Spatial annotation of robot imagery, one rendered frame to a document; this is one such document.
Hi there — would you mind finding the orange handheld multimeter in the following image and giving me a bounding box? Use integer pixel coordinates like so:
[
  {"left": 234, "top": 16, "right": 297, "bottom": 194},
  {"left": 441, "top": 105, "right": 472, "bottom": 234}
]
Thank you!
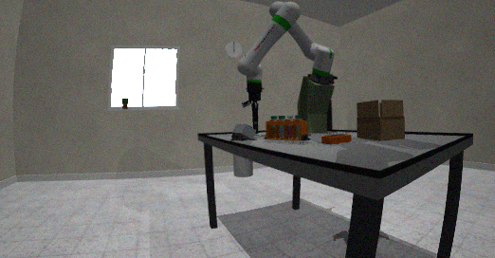
[{"left": 321, "top": 135, "right": 351, "bottom": 144}]

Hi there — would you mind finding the white button panel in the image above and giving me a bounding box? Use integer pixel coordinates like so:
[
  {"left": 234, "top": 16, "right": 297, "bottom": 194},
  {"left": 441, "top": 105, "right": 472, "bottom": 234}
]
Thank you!
[{"left": 232, "top": 124, "right": 256, "bottom": 140}]

